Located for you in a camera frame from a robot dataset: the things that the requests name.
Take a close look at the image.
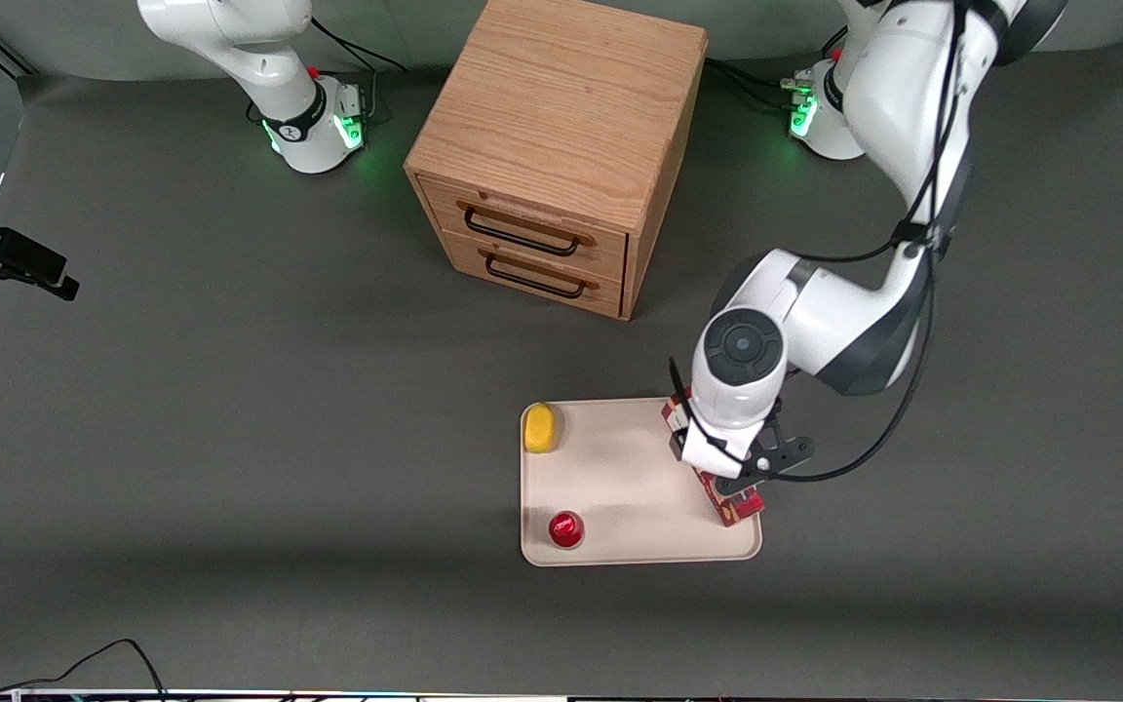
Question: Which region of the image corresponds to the yellow lemon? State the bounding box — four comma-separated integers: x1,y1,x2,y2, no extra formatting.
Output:
523,402,561,455

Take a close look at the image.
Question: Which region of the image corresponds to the black base cable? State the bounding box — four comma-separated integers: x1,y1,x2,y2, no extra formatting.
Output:
311,18,407,75
706,57,818,110

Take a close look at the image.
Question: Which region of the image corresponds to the wooden drawer cabinet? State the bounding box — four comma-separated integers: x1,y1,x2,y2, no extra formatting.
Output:
404,0,710,322

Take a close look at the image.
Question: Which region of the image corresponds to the wooden drawer front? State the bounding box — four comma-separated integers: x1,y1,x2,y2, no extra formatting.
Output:
417,175,631,284
441,229,625,320

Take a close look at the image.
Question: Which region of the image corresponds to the black drawer handle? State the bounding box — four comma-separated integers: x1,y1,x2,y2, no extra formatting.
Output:
456,200,596,258
479,249,600,300

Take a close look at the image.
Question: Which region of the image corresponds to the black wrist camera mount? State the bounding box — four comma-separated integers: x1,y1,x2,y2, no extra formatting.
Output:
715,408,817,499

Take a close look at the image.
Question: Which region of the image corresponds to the white plastic tray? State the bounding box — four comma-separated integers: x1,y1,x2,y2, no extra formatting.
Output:
520,397,763,568

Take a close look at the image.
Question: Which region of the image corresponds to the red cookie box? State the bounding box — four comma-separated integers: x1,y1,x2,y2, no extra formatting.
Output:
661,394,766,528

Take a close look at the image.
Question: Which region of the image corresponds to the black floor cable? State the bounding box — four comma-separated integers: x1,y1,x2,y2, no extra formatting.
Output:
0,639,169,702

